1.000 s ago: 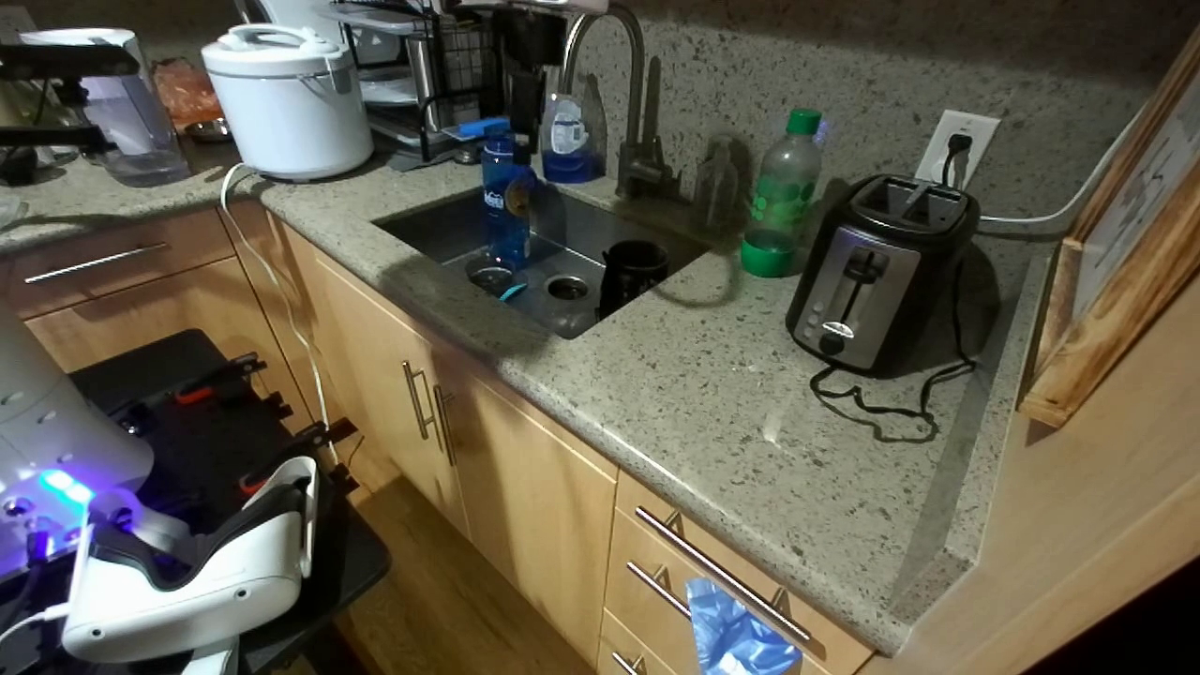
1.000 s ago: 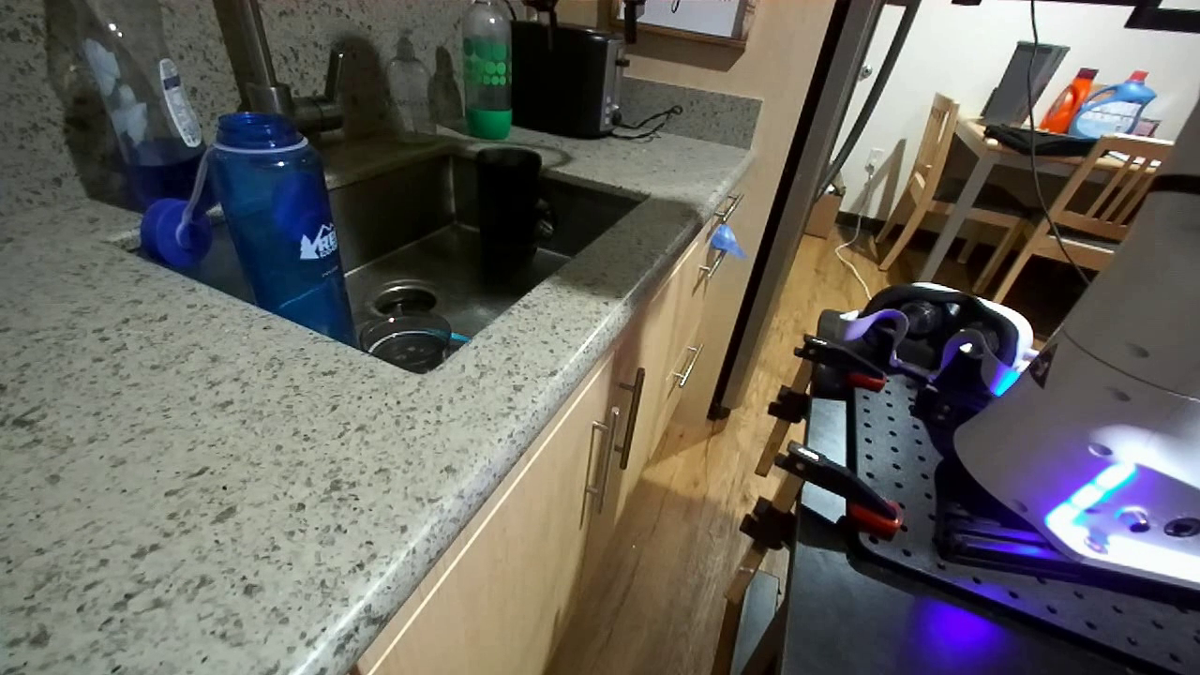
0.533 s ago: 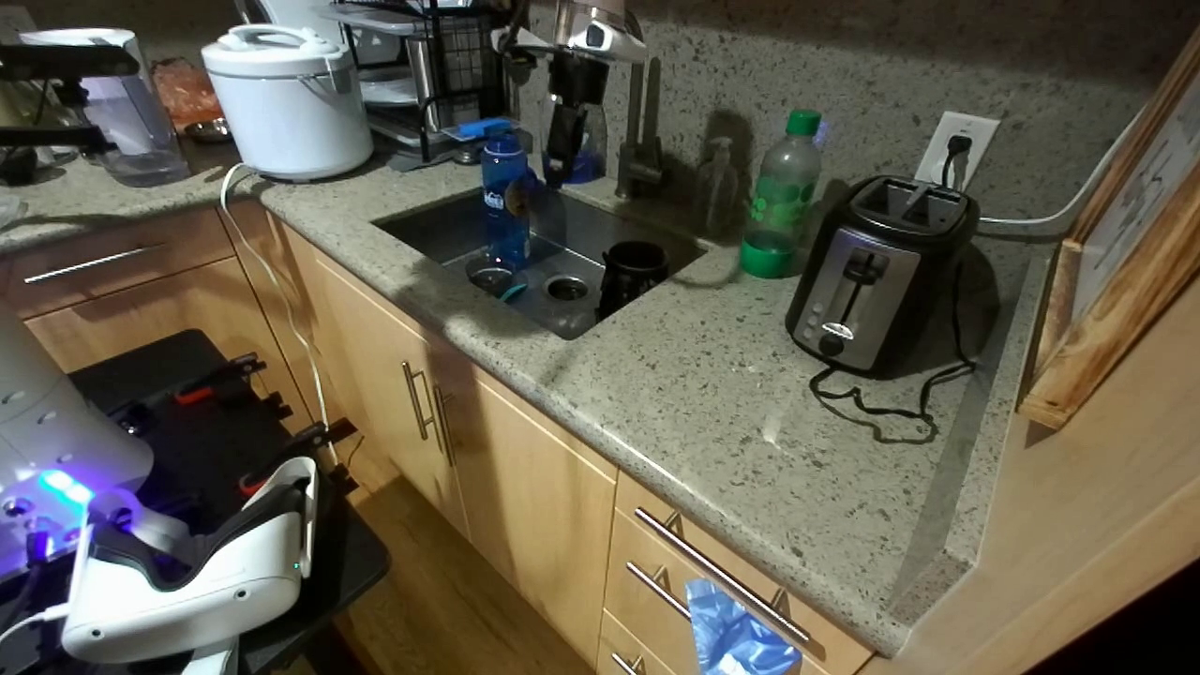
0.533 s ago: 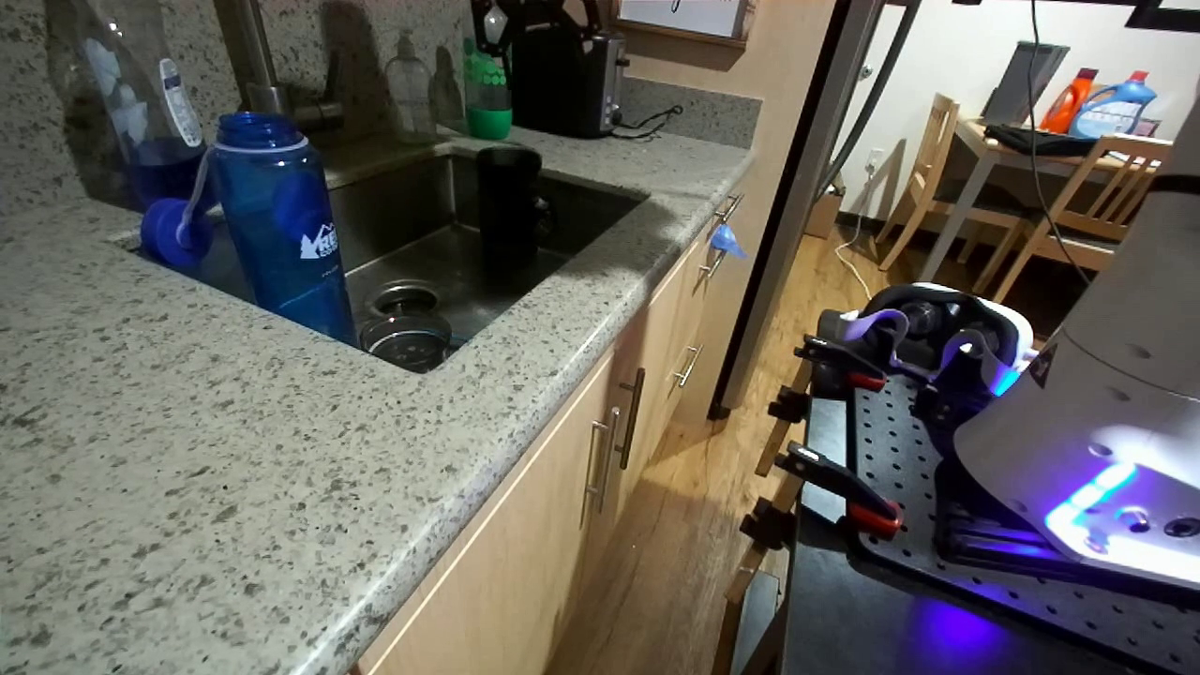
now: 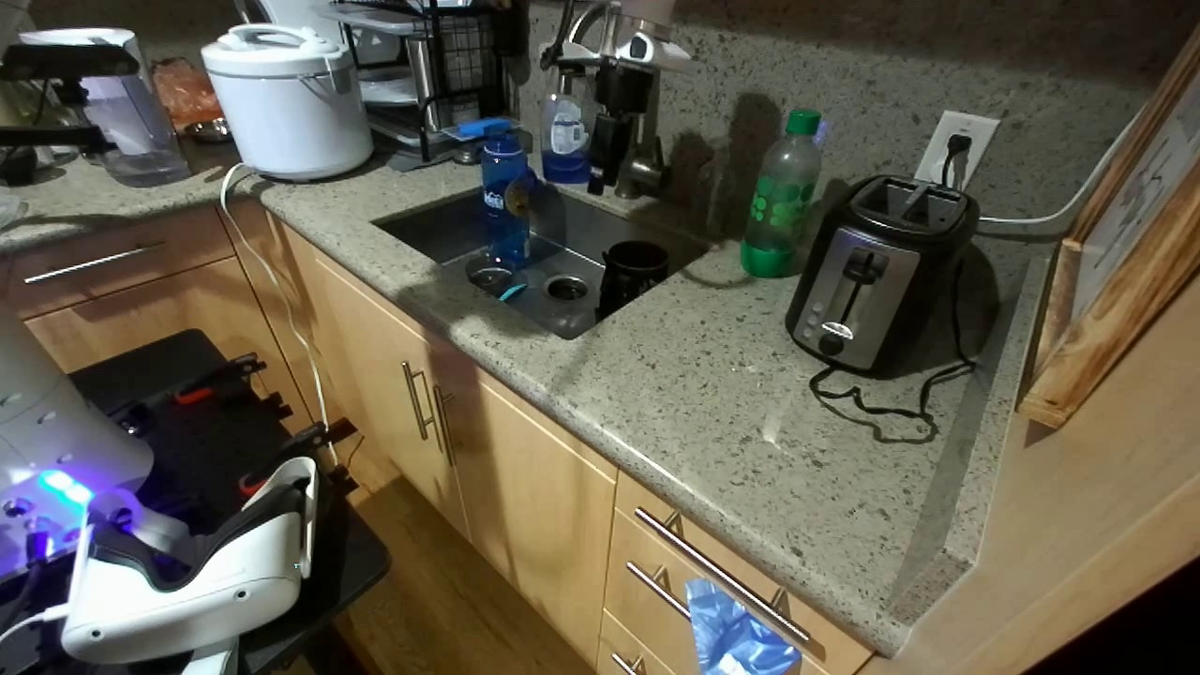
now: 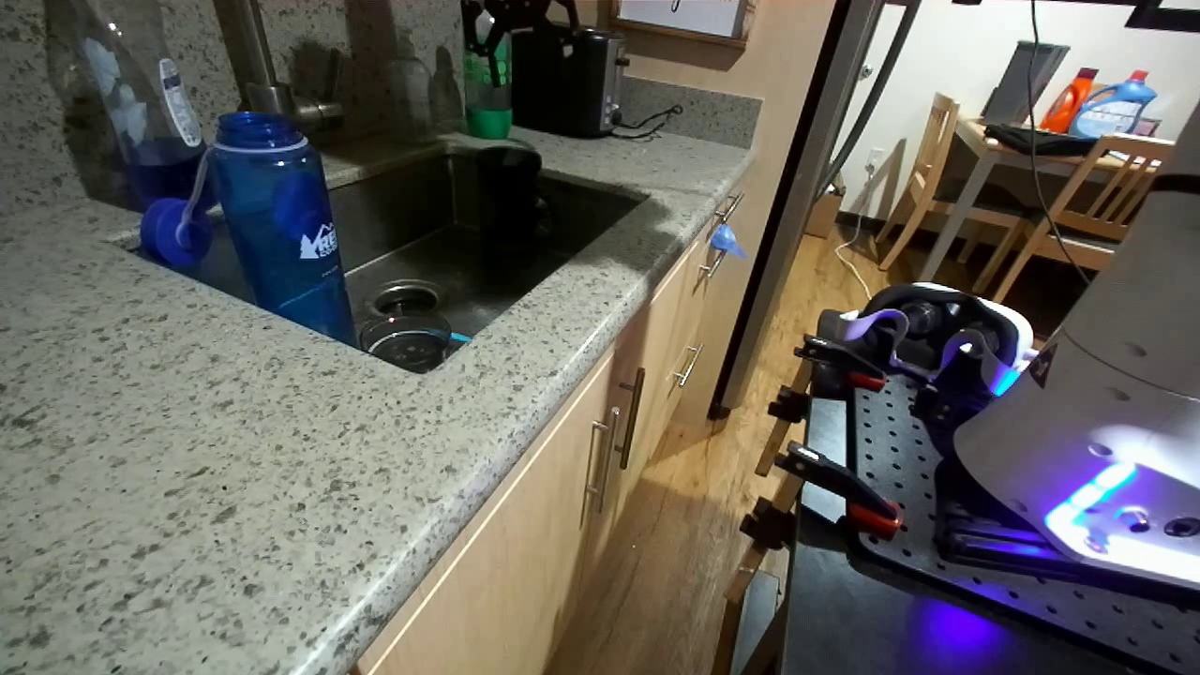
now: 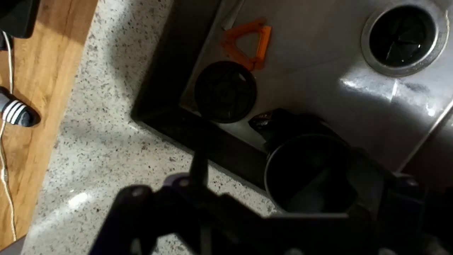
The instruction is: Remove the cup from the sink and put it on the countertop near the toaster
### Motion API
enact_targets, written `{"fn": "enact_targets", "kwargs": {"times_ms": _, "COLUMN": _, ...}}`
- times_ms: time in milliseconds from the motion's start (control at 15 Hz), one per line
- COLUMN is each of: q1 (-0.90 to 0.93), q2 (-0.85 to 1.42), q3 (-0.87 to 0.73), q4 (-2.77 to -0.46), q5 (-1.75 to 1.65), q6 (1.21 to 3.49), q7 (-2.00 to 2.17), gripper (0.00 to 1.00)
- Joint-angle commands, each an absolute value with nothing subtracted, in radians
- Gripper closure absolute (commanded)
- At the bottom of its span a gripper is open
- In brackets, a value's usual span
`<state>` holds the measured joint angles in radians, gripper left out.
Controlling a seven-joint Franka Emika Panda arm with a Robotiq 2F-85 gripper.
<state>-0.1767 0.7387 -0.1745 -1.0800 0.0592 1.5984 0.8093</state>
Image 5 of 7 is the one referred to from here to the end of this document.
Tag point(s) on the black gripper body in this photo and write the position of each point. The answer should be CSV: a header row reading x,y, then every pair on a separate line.
x,y
626,94

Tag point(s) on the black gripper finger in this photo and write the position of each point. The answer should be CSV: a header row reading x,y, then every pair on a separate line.
x,y
628,151
603,154

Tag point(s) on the black cup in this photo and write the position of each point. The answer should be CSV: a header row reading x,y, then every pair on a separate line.
x,y
631,279

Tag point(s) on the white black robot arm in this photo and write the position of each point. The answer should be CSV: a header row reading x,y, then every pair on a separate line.
x,y
188,601

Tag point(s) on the stainless steel sink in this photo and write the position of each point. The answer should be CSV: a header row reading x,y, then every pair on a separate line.
x,y
587,237

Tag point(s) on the round sink drain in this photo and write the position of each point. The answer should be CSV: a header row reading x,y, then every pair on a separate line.
x,y
568,291

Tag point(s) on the black silver toaster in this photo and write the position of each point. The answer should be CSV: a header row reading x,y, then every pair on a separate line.
x,y
877,274

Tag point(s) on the steel kitchen faucet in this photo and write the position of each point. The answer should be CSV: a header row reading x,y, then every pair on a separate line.
x,y
651,163

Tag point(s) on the blue dish soap bottle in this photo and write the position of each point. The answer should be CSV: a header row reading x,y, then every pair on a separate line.
x,y
564,138

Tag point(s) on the blue water bottle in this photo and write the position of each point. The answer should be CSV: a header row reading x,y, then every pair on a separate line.
x,y
506,191

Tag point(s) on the blue sponge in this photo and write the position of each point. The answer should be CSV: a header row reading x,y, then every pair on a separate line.
x,y
481,131

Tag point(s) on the green soda bottle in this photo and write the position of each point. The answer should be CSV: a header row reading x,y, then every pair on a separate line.
x,y
782,202

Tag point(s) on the round blue-rimmed lid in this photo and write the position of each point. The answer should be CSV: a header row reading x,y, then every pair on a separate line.
x,y
496,282

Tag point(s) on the wooden cabinet door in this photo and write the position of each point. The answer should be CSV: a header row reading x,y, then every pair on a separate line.
x,y
363,363
526,502

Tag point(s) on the white rice cooker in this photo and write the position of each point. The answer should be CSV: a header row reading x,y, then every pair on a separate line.
x,y
287,108

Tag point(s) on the orange food bag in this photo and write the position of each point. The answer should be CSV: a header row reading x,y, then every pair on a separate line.
x,y
188,98

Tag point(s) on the wooden drawer front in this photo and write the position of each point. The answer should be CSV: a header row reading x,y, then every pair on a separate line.
x,y
753,587

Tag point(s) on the clear water pitcher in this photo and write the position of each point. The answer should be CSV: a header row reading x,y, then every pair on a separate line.
x,y
132,126

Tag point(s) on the black robot stand base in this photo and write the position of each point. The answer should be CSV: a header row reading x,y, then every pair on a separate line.
x,y
202,424

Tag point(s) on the blue plastic bag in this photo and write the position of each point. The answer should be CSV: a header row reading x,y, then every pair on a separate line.
x,y
732,631

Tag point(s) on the wooden framed board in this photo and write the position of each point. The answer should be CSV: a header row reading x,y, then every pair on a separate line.
x,y
1126,248

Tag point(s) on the white wall outlet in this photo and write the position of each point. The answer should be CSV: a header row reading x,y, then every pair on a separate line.
x,y
962,148

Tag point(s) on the grey wall conduit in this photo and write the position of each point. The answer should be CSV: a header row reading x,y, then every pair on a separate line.
x,y
1052,222

